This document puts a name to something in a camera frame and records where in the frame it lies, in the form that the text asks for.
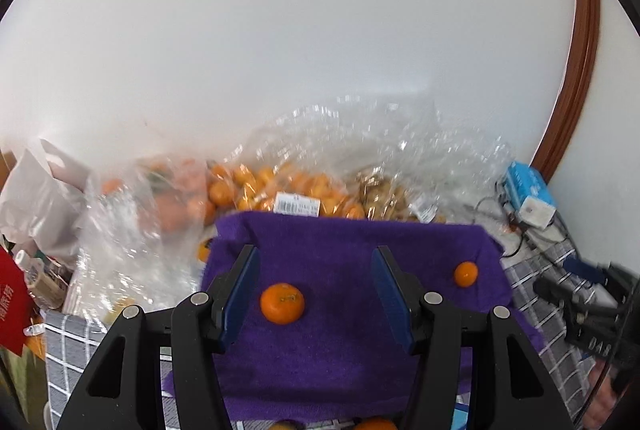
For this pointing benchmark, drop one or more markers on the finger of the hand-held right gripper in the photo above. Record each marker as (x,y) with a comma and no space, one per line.
(552,292)

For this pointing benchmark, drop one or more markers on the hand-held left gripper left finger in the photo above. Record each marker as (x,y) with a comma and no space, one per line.
(240,295)

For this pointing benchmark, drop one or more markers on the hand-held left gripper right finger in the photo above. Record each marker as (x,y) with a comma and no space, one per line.
(392,295)

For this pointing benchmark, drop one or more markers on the medium tangerine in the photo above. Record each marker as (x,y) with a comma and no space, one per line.
(465,273)
(282,303)
(204,251)

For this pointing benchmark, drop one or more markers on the large orange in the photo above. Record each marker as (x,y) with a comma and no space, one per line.
(375,424)

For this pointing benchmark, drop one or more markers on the person's right hand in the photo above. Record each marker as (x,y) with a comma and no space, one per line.
(602,397)

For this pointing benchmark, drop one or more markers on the grey checkered bed sheet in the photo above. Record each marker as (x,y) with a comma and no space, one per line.
(550,350)

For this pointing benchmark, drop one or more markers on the purple towel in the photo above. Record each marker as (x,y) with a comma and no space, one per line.
(345,335)

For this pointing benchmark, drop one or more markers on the clear bag of brown fruit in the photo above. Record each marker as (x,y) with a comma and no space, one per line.
(390,197)

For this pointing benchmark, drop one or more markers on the blue and white tissue box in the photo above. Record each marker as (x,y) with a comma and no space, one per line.
(529,195)

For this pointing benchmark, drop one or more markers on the crumpled clear plastic bag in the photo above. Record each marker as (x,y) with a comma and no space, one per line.
(145,230)

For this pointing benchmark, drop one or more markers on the clear bag of tangerines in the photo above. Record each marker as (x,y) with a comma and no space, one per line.
(295,190)

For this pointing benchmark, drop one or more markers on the small yellow-green fruit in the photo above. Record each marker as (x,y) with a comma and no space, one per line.
(285,425)

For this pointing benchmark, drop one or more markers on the small white bottle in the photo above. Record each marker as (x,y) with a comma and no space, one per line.
(26,262)

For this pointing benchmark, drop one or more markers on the white plastic bag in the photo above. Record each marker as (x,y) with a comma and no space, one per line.
(35,205)

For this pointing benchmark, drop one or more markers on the red paper packet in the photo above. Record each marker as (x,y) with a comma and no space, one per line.
(12,305)

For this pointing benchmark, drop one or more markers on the brown wooden door frame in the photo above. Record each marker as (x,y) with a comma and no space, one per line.
(575,75)

